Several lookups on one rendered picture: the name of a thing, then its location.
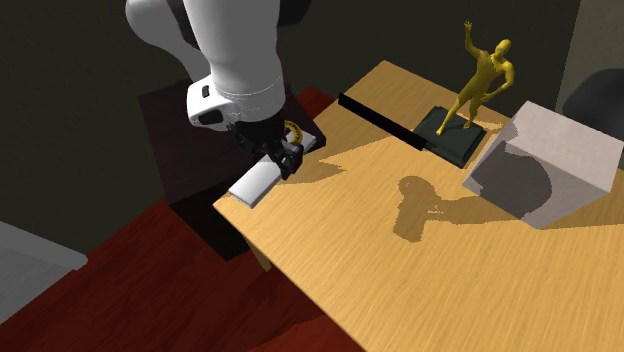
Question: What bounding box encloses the grey white box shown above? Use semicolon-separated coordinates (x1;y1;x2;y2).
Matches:
461;100;624;231

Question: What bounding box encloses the gold figure on dark base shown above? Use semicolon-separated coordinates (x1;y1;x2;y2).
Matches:
412;20;516;170

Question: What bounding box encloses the wooden table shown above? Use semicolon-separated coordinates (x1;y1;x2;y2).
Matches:
212;59;624;352

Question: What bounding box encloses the long black bar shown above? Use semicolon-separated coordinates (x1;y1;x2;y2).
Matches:
337;91;429;153

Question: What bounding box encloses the white flat book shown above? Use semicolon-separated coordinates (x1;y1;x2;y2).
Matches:
227;120;318;209

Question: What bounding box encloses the grey flat furniture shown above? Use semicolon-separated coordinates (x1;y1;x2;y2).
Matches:
0;220;89;326

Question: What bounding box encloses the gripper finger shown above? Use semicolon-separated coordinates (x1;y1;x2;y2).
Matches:
266;148;295;181
284;141;305;175

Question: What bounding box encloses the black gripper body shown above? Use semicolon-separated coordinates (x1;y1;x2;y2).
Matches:
230;114;290;160

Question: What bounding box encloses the dark robot stand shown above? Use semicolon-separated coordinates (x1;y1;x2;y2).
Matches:
138;79;328;262

